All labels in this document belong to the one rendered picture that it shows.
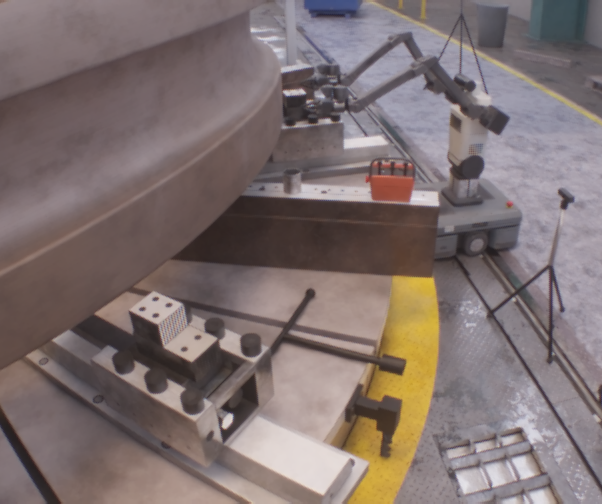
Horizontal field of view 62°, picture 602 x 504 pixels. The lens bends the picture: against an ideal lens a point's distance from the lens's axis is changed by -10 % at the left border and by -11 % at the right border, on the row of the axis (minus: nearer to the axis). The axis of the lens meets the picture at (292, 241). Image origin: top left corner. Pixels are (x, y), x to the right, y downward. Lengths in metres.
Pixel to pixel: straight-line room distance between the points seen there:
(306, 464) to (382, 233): 1.20
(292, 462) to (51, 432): 0.91
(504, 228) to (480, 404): 1.28
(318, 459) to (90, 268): 0.84
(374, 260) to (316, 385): 0.75
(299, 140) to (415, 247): 1.15
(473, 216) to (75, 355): 2.25
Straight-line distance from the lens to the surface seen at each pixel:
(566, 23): 11.25
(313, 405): 1.99
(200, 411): 1.51
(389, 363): 2.09
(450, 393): 2.50
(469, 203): 3.37
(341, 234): 2.49
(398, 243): 2.50
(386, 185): 2.37
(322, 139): 3.37
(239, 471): 1.74
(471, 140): 3.18
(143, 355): 1.72
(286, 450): 1.68
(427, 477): 2.20
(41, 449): 2.07
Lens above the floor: 1.80
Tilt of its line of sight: 32 degrees down
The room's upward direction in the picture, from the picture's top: 3 degrees counter-clockwise
